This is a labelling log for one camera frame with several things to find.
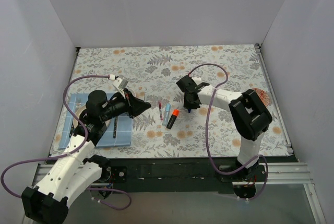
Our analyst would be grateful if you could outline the black orange highlighter marker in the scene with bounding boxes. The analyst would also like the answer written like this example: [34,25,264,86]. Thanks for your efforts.
[166,115,177,129]

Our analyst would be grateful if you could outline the light blue highlighter marker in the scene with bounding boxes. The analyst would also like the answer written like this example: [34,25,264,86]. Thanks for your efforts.
[162,103,171,126]

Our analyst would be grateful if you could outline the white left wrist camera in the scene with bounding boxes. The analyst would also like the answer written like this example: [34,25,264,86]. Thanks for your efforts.
[112,75,128,98]

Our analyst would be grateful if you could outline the silver fork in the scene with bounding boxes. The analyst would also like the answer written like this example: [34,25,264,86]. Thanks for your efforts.
[68,98,82,138]

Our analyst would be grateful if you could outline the thin white pen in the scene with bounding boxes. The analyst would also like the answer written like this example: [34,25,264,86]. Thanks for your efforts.
[144,88,147,102]

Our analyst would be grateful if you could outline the brown white mug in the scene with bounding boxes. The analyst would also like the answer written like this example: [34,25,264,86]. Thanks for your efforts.
[129,89,137,97]

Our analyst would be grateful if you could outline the cream ceramic plate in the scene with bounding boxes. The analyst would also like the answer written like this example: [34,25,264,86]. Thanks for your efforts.
[73,105,86,128]

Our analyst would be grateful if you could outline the light blue checkered cloth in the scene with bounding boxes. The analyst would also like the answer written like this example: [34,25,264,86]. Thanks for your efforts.
[58,93,133,149]

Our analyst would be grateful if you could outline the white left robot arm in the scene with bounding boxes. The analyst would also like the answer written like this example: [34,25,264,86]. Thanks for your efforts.
[21,89,151,223]

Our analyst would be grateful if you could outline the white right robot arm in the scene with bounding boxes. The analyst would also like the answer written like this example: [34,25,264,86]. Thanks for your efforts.
[176,75,272,181]

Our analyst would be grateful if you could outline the orange highlighter cap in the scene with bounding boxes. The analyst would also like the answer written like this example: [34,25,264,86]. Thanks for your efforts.
[172,109,179,117]

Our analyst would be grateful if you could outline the black handled knife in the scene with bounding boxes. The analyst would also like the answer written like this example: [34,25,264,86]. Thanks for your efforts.
[113,117,118,139]

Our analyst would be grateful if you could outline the red patterned bowl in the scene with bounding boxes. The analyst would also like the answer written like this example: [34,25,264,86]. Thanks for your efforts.
[253,88,271,107]

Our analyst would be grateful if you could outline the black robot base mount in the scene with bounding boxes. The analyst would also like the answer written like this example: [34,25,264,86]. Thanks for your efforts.
[93,158,265,194]

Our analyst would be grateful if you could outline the pink red pen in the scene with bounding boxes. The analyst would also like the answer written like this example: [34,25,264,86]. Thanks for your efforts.
[158,100,163,121]

